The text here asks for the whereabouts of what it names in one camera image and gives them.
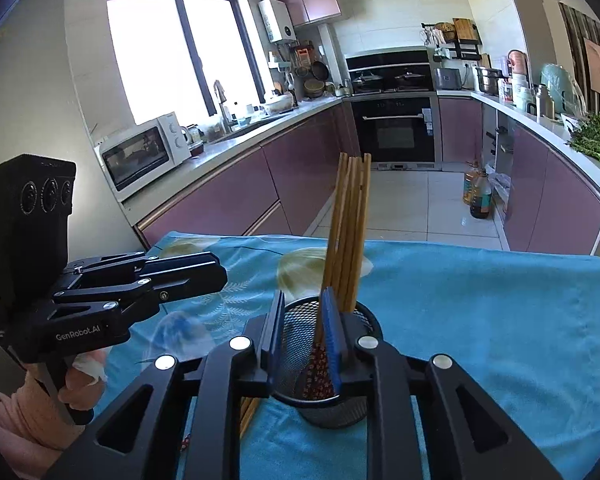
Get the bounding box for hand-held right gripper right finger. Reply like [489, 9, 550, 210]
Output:
[320, 287, 563, 480]

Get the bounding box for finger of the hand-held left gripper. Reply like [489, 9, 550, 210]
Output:
[64, 252, 222, 282]
[51, 261, 230, 322]

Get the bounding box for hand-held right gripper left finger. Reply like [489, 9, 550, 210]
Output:
[39, 290, 287, 480]

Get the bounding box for black mesh holder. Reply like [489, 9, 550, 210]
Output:
[270, 299, 381, 429]

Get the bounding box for bundle of wooden chopsticks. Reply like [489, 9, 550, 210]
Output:
[330, 152, 373, 313]

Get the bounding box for person's left hand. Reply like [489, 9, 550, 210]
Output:
[62, 350, 109, 412]

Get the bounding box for long pink lower cabinets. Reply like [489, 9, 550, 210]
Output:
[134, 101, 357, 252]

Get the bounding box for white toaster oven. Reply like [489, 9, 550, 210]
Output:
[95, 111, 194, 204]

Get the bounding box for blue floral tablecloth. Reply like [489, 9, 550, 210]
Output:
[97, 231, 600, 480]

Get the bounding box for steel faucet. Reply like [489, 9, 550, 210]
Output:
[212, 80, 232, 134]

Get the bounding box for cooking oil bottles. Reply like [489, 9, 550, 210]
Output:
[469, 172, 494, 220]

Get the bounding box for yellow oil bottle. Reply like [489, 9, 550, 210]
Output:
[462, 167, 483, 206]

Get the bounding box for kitchen window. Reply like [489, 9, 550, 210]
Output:
[106, 0, 262, 127]

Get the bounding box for black built-in oven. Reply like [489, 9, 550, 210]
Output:
[349, 94, 442, 165]

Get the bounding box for white plastic bag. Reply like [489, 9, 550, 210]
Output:
[484, 170, 512, 212]

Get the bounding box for narrow pink lower cabinet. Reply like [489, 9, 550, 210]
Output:
[437, 96, 484, 164]

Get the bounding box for white water heater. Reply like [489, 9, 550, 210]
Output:
[258, 0, 296, 44]

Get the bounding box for lidded cooking pot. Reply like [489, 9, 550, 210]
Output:
[352, 72, 384, 92]
[393, 70, 425, 89]

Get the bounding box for pink peninsula cabinets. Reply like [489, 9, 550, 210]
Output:
[494, 109, 600, 257]

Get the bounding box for black range hood stove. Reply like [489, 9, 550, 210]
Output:
[344, 50, 434, 94]

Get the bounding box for silver toaster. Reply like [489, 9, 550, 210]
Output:
[433, 67, 463, 91]

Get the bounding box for pink upper cabinet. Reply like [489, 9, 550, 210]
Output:
[272, 0, 342, 28]

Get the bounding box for steel stock pot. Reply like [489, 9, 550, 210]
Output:
[474, 65, 507, 95]

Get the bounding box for white container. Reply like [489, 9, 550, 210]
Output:
[510, 74, 531, 109]

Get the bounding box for steel thermos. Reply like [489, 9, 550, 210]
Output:
[535, 84, 554, 119]

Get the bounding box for bunch of green vegetables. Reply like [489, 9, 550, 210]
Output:
[569, 111, 600, 174]

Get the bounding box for pink kettle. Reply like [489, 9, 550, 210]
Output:
[508, 50, 529, 79]

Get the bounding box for wooden cutting board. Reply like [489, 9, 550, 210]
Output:
[452, 17, 476, 42]

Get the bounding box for green appliance under plastic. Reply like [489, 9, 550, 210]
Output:
[539, 62, 587, 117]

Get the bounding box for black wall rack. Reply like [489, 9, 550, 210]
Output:
[421, 20, 484, 62]

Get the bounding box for wall picture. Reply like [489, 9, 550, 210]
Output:
[582, 37, 600, 99]

